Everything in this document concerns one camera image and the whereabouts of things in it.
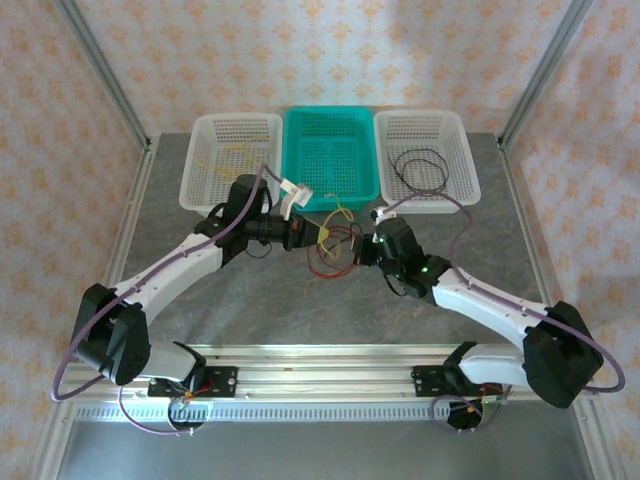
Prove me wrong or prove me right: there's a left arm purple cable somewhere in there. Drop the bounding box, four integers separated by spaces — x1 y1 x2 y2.
51 164 287 435

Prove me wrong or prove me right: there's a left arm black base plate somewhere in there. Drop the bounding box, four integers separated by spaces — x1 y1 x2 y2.
148 366 238 400

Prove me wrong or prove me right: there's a yellow cable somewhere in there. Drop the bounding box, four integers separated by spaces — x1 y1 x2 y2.
317 193 356 260
194 149 266 184
214 142 274 181

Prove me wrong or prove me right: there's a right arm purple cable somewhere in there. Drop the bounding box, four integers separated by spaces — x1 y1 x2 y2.
378 192 627 434

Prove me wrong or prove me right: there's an aluminium frame post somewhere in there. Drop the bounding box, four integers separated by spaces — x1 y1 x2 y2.
53 0 154 151
497 0 596 149

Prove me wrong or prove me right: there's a bundle of coloured cables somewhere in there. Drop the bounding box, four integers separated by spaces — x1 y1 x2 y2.
306 227 361 280

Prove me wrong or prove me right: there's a white perforated plastic basket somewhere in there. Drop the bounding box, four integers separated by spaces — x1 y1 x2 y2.
373 109 482 215
178 112 284 219

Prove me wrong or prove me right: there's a green perforated plastic basket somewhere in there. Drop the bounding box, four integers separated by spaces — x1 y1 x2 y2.
279 106 380 212

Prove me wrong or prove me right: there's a grey slotted cable duct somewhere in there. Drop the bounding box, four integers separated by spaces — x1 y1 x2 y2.
74 401 501 425

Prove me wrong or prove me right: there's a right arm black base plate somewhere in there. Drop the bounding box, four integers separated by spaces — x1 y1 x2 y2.
409 364 502 400

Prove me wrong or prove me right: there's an aluminium table side rail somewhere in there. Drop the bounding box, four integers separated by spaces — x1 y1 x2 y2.
79 137 159 361
497 132 571 361

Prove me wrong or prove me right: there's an aluminium mounting rail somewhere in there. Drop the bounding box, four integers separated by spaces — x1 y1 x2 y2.
52 342 601 404

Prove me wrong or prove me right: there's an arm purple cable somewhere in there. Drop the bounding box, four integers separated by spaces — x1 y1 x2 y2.
51 164 287 435
378 192 627 434

